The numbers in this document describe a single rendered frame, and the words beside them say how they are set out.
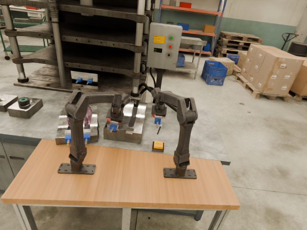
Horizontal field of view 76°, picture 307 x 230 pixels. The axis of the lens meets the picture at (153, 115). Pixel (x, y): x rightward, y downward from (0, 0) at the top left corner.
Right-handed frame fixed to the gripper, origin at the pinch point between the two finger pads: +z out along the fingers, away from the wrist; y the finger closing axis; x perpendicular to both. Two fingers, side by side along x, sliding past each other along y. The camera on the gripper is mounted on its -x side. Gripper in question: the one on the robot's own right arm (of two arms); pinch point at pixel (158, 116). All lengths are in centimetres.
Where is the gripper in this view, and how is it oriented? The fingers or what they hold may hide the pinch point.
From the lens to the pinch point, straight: 142.4
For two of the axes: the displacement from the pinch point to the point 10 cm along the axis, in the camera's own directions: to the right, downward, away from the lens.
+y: -9.9, -1.1, -0.1
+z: -0.6, 5.2, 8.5
